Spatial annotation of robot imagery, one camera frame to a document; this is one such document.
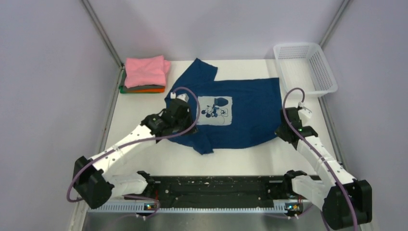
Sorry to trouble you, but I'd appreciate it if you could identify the navy blue printed t-shirt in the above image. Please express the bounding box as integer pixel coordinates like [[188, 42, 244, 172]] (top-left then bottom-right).
[[170, 59, 282, 154]]

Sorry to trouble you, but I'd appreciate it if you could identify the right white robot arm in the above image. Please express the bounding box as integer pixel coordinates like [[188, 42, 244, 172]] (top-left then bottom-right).
[[275, 107, 372, 230]]

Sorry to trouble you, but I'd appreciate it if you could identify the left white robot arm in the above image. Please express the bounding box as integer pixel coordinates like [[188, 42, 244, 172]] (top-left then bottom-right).
[[69, 94, 196, 209]]

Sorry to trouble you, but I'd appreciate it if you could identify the orange folded t-shirt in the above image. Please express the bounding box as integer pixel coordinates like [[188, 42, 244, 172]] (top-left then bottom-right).
[[131, 86, 166, 93]]

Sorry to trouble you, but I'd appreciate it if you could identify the pink folded t-shirt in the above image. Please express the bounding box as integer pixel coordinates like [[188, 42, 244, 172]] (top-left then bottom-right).
[[124, 55, 171, 88]]

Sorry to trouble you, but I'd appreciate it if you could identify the grey folded t-shirt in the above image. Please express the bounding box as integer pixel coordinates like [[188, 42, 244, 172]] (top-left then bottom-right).
[[118, 71, 166, 94]]

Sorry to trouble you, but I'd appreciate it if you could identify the green folded t-shirt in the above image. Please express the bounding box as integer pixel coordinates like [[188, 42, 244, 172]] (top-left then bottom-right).
[[118, 85, 130, 94]]

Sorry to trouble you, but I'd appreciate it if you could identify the white plastic basket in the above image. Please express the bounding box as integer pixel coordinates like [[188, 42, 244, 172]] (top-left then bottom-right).
[[273, 42, 338, 97]]

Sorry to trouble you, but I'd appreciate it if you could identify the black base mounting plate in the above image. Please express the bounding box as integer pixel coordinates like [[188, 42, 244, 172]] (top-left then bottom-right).
[[139, 176, 306, 209]]

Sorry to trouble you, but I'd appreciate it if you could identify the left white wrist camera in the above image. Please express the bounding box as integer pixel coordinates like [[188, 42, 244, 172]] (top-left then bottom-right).
[[170, 92, 189, 103]]

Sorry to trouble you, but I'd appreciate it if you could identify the white slotted cable duct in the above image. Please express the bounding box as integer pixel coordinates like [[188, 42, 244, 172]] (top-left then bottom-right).
[[88, 201, 288, 214]]

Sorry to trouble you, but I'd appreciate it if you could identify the right vertical metal post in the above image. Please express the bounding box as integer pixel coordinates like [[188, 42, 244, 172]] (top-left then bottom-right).
[[319, 0, 353, 49]]

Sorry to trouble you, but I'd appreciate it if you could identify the vertical metal post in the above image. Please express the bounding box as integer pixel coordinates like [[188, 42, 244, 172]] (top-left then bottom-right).
[[319, 0, 353, 49], [79, 0, 123, 68]]

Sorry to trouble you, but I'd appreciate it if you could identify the left vertical metal post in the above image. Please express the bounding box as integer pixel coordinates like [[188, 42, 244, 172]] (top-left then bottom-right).
[[79, 0, 123, 68]]

